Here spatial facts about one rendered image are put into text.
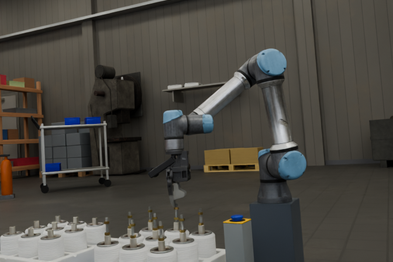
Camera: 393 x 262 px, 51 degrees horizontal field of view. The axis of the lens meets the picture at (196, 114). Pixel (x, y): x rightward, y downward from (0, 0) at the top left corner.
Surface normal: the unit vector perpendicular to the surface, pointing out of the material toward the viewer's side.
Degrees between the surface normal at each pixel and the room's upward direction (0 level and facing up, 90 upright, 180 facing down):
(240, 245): 90
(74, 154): 90
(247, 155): 90
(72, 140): 90
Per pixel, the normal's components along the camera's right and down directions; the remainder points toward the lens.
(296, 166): 0.30, 0.05
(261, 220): -0.42, -0.03
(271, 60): 0.25, -0.21
